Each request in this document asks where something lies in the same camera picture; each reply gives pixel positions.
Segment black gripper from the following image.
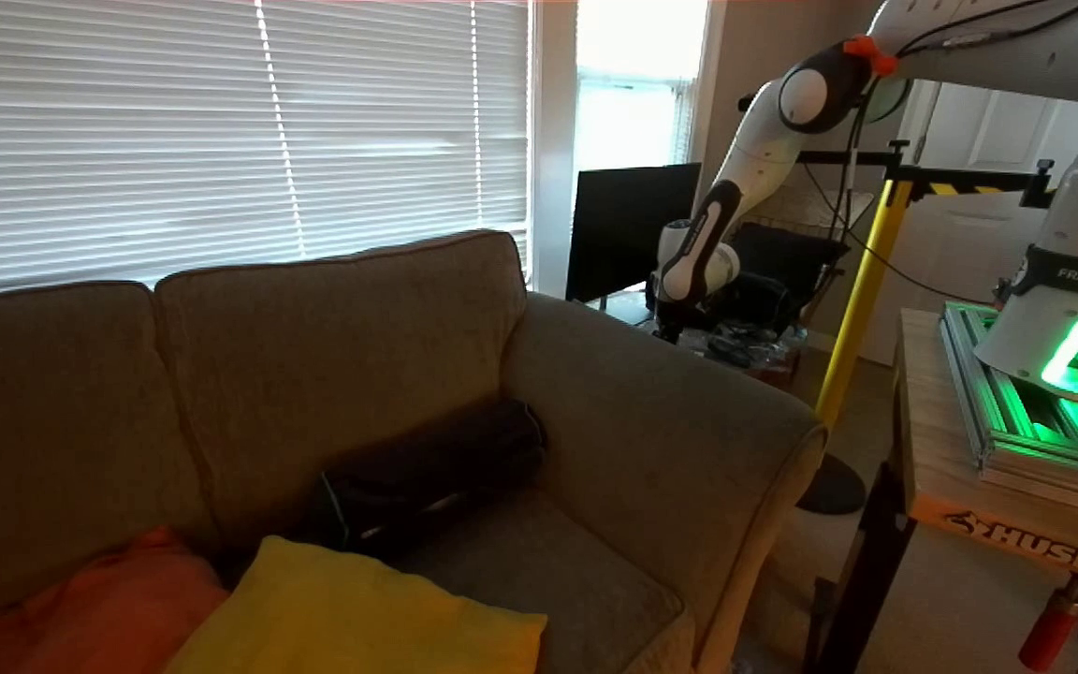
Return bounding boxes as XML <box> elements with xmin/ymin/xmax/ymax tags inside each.
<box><xmin>647</xmin><ymin>286</ymin><xmax>741</xmax><ymax>342</ymax></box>

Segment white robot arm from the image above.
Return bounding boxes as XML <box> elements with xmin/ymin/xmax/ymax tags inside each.
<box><xmin>656</xmin><ymin>0</ymin><xmax>1078</xmax><ymax>396</ymax></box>

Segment black monitor screen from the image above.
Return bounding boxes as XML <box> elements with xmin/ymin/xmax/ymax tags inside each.
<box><xmin>563</xmin><ymin>161</ymin><xmax>698</xmax><ymax>301</ymax></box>

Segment yellow tripod stand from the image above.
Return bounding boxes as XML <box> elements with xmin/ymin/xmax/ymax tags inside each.
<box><xmin>799</xmin><ymin>146</ymin><xmax>1051</xmax><ymax>432</ymax></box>

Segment wooden workbench table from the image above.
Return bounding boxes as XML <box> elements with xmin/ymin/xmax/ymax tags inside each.
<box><xmin>807</xmin><ymin>311</ymin><xmax>1078</xmax><ymax>674</ymax></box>

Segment black cylindrical bolster pillow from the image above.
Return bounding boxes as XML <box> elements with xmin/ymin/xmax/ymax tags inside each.
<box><xmin>314</xmin><ymin>396</ymin><xmax>545</xmax><ymax>558</ymax></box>

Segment grey fabric sofa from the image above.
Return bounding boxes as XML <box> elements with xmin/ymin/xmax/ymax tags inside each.
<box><xmin>0</xmin><ymin>233</ymin><xmax>823</xmax><ymax>674</ymax></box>

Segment yellow cushion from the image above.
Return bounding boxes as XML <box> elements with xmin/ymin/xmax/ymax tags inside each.
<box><xmin>168</xmin><ymin>537</ymin><xmax>545</xmax><ymax>674</ymax></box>

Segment orange cushion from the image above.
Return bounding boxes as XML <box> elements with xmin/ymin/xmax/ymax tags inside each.
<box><xmin>0</xmin><ymin>528</ymin><xmax>227</xmax><ymax>674</ymax></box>

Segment white window blinds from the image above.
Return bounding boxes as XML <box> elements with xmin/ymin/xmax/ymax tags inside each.
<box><xmin>0</xmin><ymin>0</ymin><xmax>530</xmax><ymax>290</ymax></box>

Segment green lit aluminium base plate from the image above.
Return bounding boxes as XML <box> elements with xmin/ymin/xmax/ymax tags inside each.
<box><xmin>938</xmin><ymin>305</ymin><xmax>1078</xmax><ymax>468</ymax></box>

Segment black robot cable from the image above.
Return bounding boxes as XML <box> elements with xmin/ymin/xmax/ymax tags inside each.
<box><xmin>797</xmin><ymin>0</ymin><xmax>1078</xmax><ymax>311</ymax></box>

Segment red clamp handle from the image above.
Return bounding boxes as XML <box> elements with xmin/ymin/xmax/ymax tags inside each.
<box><xmin>1018</xmin><ymin>579</ymin><xmax>1078</xmax><ymax>674</ymax></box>

